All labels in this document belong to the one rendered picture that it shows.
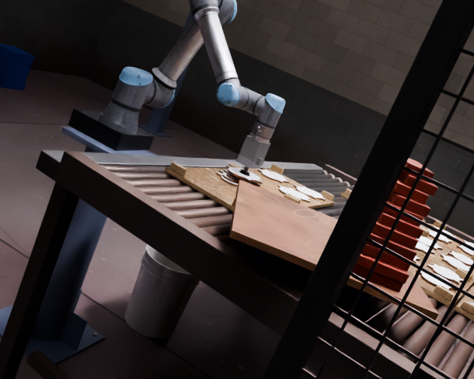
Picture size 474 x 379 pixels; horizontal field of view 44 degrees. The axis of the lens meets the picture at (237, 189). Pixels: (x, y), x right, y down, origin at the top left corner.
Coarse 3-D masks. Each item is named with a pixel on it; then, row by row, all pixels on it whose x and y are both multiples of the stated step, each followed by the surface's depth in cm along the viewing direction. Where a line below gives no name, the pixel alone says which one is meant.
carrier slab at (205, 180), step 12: (168, 168) 196; (192, 168) 209; (204, 168) 217; (216, 168) 224; (192, 180) 194; (204, 180) 200; (216, 180) 207; (204, 192) 190; (216, 192) 193; (228, 192) 199; (228, 204) 186
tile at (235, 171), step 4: (228, 168) 212; (232, 168) 215; (236, 168) 218; (240, 168) 220; (232, 172) 209; (236, 172) 212; (236, 176) 209; (240, 176) 209; (244, 176) 211; (248, 176) 214; (252, 176) 216; (256, 176) 219; (248, 180) 209; (252, 180) 212; (256, 180) 213
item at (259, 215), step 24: (240, 192) 162; (264, 192) 173; (240, 216) 140; (264, 216) 148; (288, 216) 158; (312, 216) 169; (240, 240) 128; (264, 240) 130; (288, 240) 137; (312, 240) 145; (312, 264) 128; (360, 288) 129; (384, 288) 132; (432, 312) 130
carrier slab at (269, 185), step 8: (256, 168) 255; (264, 168) 262; (264, 184) 232; (272, 184) 238; (280, 184) 244; (288, 184) 251; (296, 184) 258; (272, 192) 226; (280, 192) 231; (312, 200) 240; (320, 200) 246; (328, 200) 253; (312, 208) 233
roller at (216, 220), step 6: (336, 204) 262; (342, 204) 268; (318, 210) 241; (324, 210) 247; (216, 216) 174; (222, 216) 176; (228, 216) 179; (192, 222) 161; (198, 222) 163; (204, 222) 165; (210, 222) 168; (216, 222) 171; (222, 222) 174; (228, 222) 177
